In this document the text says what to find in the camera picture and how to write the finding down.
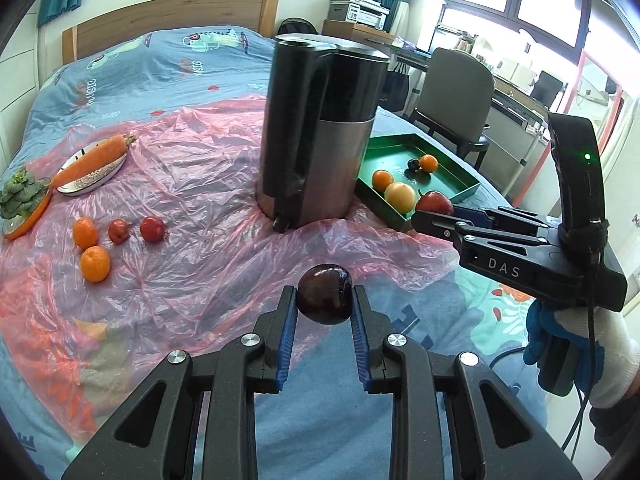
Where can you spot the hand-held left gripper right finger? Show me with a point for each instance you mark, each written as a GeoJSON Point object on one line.
{"type": "Point", "coordinates": [359, 345]}

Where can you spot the pink plastic sheet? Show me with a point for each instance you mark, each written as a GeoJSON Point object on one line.
{"type": "Point", "coordinates": [200, 185]}

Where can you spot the person's right hand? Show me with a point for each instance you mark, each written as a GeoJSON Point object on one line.
{"type": "Point", "coordinates": [615, 355]}

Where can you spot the white patterned plate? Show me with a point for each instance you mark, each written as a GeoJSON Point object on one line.
{"type": "Point", "coordinates": [95, 182]}

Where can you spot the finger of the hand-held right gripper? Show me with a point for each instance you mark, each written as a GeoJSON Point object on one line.
{"type": "Point", "coordinates": [435, 225]}
{"type": "Point", "coordinates": [472, 215]}

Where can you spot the orange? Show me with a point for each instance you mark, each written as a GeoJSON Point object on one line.
{"type": "Point", "coordinates": [85, 232]}
{"type": "Point", "coordinates": [428, 163]}
{"type": "Point", "coordinates": [384, 180]}
{"type": "Point", "coordinates": [95, 263]}

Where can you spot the wooden bed headboard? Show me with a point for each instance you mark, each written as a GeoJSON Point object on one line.
{"type": "Point", "coordinates": [175, 15]}

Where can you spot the green leafy vegetable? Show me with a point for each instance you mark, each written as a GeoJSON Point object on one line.
{"type": "Point", "coordinates": [20, 195]}

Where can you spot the black tote bag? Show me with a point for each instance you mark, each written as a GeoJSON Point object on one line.
{"type": "Point", "coordinates": [397, 85]}

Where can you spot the yellow round pear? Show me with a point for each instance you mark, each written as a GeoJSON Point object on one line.
{"type": "Point", "coordinates": [400, 197]}

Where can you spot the white wardrobe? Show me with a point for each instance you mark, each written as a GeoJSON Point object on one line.
{"type": "Point", "coordinates": [15, 90]}

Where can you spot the dark purple plum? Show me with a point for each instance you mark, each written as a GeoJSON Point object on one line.
{"type": "Point", "coordinates": [413, 164]}
{"type": "Point", "coordinates": [324, 294]}

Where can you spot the white printer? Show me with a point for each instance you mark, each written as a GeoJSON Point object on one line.
{"type": "Point", "coordinates": [360, 12]}

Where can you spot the orange dish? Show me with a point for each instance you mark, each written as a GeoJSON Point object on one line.
{"type": "Point", "coordinates": [30, 222]}

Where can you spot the black and silver kettle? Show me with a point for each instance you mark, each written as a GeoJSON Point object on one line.
{"type": "Point", "coordinates": [320, 160]}

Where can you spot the carrot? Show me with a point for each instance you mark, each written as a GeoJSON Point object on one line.
{"type": "Point", "coordinates": [95, 160]}

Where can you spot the small red apple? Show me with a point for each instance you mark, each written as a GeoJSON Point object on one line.
{"type": "Point", "coordinates": [152, 228]}
{"type": "Point", "coordinates": [434, 202]}
{"type": "Point", "coordinates": [119, 231]}

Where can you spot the wooden drawer cabinet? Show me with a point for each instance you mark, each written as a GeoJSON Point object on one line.
{"type": "Point", "coordinates": [350, 31]}

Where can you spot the person's right forearm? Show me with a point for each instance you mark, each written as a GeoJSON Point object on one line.
{"type": "Point", "coordinates": [615, 430]}

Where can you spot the black backpack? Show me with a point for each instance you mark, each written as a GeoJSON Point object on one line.
{"type": "Point", "coordinates": [295, 27]}

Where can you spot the grey chair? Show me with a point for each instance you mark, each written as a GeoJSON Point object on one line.
{"type": "Point", "coordinates": [450, 90]}

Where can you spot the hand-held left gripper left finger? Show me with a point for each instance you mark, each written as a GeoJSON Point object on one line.
{"type": "Point", "coordinates": [285, 350]}

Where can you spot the green tray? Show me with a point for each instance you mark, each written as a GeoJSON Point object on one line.
{"type": "Point", "coordinates": [450, 180]}

